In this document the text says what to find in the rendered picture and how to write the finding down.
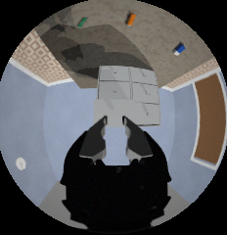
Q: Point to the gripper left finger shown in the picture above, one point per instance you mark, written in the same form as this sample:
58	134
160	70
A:
89	147

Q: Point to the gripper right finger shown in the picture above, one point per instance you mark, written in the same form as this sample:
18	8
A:
143	147

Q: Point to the orange battery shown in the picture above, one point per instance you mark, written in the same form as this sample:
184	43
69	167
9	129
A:
131	19

